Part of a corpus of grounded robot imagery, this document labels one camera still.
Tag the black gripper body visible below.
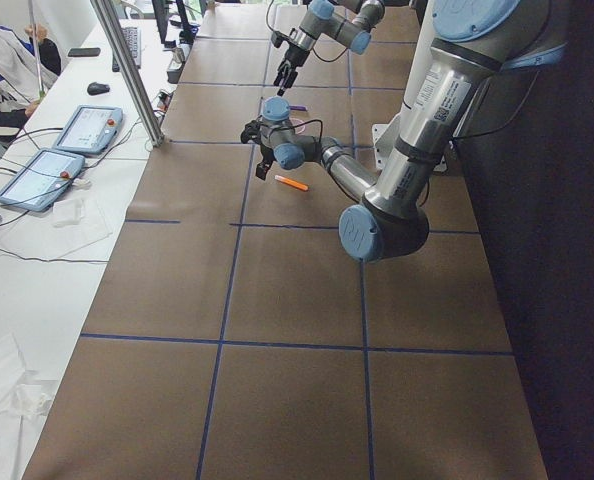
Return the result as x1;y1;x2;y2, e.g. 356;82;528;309
256;129;275;168
279;43;310;75

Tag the orange highlighter pen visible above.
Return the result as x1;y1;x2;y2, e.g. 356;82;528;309
274;175;309;192

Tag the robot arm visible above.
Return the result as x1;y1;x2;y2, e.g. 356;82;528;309
241;1;570;262
271;0;414;96

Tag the pink mesh pen holder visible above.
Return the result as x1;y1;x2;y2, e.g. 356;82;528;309
289;117;311;135

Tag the black keyboard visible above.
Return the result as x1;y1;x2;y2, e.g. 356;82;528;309
121;26;142;69

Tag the far teach pendant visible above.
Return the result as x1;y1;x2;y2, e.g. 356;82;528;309
53;105;123;155

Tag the teach pendant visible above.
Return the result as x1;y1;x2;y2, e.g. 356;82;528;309
0;148;85;212
53;105;123;155

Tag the black computer mouse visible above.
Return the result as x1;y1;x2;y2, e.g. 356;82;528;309
87;82;110;96

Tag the black smartphone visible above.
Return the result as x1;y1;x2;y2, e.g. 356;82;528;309
68;47;101;58

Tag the near teach pendant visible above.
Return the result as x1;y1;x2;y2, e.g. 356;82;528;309
0;148;85;212

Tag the seated person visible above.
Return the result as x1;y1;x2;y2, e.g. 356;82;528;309
0;24;62;144

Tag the white cloth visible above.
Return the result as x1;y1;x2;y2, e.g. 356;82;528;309
0;334;58;479

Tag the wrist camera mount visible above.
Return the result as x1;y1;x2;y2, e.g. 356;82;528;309
240;120;263;145
271;28;296;48

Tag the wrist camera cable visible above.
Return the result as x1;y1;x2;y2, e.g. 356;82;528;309
264;0;351;64
246;117;326;151

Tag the aluminium frame post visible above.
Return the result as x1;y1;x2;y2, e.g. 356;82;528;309
90;0;164;147

